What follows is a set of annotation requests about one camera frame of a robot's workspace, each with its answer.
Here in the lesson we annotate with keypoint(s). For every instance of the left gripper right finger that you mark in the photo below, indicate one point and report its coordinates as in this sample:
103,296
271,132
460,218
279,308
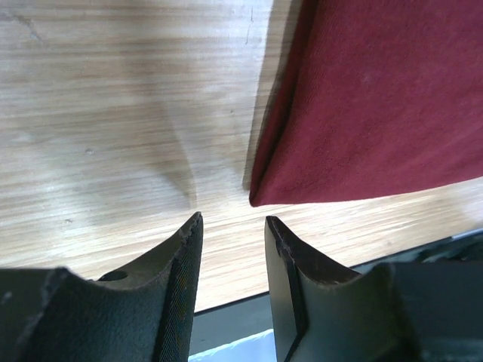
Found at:
421,304

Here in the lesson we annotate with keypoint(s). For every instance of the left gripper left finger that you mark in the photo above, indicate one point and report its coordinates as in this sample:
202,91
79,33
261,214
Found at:
141,311

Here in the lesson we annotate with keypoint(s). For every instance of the dark red t shirt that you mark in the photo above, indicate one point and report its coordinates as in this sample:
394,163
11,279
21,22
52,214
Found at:
378,98

